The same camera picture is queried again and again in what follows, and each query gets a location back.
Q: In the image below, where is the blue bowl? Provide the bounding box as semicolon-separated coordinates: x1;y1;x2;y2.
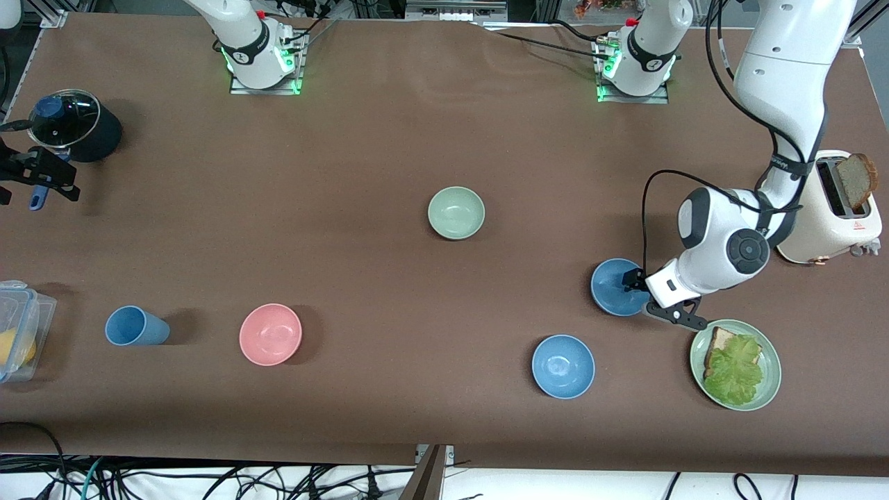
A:
531;335;596;400
590;258;652;317

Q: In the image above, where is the pale green bowl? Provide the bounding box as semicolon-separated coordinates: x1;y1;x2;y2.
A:
427;186;486;241

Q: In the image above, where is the pink bowl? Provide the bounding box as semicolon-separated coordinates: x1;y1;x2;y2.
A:
239;303;304;367

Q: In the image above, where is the white bread slice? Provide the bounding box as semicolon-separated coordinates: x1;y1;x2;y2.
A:
704;327;763;379

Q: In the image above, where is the glass lid blue knob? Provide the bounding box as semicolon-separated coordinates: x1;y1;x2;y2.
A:
26;89;102;148

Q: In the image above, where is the bread with lettuce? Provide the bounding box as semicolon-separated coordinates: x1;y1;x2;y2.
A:
703;335;765;406

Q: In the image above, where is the pale green plate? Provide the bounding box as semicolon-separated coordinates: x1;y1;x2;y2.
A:
690;319;783;412

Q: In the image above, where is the clear plastic container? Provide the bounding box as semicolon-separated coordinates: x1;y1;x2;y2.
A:
0;280;58;384

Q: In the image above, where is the yellow fruit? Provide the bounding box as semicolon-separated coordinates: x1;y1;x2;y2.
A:
0;329;37;369

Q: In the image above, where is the cream white toaster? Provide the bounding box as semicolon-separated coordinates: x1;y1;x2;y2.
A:
776;149;883;265

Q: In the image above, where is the blue cup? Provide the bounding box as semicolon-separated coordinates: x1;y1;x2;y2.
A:
105;306;171;347

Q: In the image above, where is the brown toasted bread slice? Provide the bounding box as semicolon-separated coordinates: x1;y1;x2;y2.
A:
833;153;879;213

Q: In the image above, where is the grey metal box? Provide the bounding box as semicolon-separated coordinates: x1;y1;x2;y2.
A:
405;0;509;23

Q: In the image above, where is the dark saucepan blue handle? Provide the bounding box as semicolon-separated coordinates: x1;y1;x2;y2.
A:
29;94;124;211

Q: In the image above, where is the aluminium frame profile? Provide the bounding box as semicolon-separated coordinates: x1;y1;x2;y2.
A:
38;0;70;28

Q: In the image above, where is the metal table bracket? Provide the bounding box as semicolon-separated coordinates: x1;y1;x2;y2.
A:
415;444;456;466

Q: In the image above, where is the dark angled post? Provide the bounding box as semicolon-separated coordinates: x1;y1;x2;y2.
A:
399;444;449;500

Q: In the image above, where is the teal cable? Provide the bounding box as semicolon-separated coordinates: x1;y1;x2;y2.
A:
82;456;106;500

